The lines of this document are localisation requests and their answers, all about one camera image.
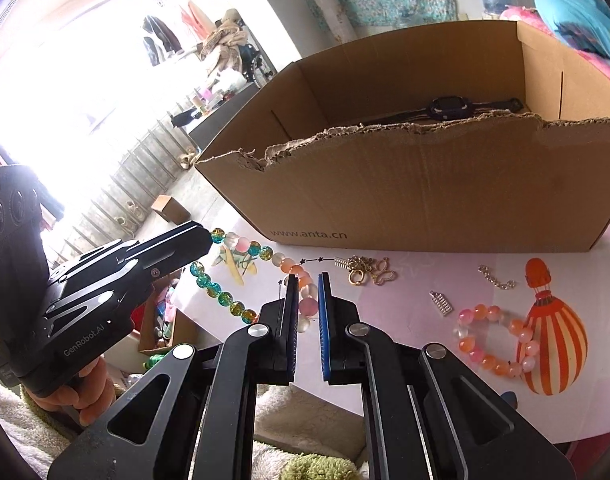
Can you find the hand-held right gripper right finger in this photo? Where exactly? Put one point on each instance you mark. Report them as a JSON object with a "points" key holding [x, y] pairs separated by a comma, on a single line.
{"points": [[325, 330]]}

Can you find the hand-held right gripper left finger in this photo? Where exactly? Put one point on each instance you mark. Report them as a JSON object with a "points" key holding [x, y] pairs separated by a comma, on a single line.
{"points": [[291, 322]]}

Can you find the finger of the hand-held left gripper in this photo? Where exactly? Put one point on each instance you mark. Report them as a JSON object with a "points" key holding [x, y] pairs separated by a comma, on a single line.
{"points": [[170, 240], [175, 262]]}

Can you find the gold butterfly pendant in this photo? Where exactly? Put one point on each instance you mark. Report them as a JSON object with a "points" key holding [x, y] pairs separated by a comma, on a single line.
{"points": [[380, 275]]}

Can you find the torn brown cardboard box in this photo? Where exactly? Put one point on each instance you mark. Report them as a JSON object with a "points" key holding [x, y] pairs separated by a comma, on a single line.
{"points": [[410, 195]]}

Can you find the person's left hand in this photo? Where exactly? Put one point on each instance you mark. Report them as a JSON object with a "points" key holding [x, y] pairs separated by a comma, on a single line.
{"points": [[92, 392]]}

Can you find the small cardboard box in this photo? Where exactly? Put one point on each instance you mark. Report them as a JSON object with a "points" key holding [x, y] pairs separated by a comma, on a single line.
{"points": [[167, 209]]}

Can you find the gold clasp charm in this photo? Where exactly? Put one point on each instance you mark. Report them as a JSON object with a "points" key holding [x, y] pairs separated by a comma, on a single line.
{"points": [[357, 276]]}

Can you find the open cardboard box with clutter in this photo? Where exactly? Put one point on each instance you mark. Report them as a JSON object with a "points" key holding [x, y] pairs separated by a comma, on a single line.
{"points": [[180, 330]]}

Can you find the small silver ladder charm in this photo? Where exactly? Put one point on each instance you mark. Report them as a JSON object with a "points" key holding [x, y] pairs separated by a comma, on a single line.
{"points": [[341, 263]]}

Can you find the metal balcony railing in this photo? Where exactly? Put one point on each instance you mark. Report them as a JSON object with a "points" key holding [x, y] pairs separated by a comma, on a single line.
{"points": [[135, 170]]}

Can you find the beige slippers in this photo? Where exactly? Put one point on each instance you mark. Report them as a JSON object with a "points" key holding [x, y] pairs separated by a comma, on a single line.
{"points": [[187, 160]]}

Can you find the white fluffy blanket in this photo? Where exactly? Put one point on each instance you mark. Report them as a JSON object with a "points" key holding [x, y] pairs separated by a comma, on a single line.
{"points": [[295, 410]]}

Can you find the silver tower charm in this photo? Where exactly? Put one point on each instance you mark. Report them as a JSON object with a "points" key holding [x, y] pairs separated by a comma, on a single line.
{"points": [[440, 304]]}

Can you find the green fluffy cloth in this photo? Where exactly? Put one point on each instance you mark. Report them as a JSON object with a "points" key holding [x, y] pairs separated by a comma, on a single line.
{"points": [[320, 470]]}

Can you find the dark hanging jacket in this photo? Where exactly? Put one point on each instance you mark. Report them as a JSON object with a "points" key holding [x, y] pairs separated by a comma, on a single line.
{"points": [[160, 37]]}

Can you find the beige cloth pile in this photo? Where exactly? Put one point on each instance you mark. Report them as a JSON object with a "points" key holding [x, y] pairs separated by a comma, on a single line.
{"points": [[225, 42]]}

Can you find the pink hanging garment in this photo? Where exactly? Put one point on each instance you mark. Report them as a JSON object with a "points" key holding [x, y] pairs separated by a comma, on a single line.
{"points": [[195, 20]]}

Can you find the dark wrist watch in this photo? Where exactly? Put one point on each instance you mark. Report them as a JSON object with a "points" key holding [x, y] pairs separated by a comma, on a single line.
{"points": [[447, 107]]}

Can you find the white paper roll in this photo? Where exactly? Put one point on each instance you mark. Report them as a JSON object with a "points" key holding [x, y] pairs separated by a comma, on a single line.
{"points": [[335, 15]]}

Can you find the pink patterned blanket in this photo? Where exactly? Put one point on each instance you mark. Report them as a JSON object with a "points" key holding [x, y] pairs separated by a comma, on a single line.
{"points": [[602, 72]]}

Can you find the blue plush pillow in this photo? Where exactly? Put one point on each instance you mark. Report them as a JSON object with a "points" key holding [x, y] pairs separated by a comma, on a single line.
{"points": [[575, 20]]}

